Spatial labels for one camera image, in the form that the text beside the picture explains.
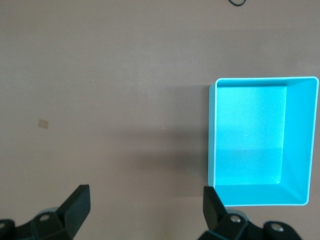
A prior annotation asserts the cyan plastic storage bin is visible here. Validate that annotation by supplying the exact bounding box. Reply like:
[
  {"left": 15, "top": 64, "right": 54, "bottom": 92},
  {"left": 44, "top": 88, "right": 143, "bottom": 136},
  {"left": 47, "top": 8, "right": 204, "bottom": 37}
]
[{"left": 207, "top": 76, "right": 320, "bottom": 207}]

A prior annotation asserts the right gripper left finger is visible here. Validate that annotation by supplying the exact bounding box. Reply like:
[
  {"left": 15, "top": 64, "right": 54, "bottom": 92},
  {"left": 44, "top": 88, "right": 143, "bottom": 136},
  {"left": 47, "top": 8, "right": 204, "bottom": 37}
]
[{"left": 0, "top": 184, "right": 92, "bottom": 240}]

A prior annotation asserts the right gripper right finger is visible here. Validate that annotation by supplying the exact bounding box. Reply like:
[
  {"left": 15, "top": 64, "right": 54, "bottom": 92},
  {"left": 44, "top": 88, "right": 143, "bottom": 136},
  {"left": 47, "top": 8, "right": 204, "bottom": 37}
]
[{"left": 198, "top": 185, "right": 302, "bottom": 240}]

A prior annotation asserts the thin black looped cable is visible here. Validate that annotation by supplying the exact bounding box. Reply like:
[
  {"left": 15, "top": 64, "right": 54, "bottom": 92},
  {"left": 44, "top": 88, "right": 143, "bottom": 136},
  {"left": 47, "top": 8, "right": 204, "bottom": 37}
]
[{"left": 228, "top": 0, "right": 249, "bottom": 8}]

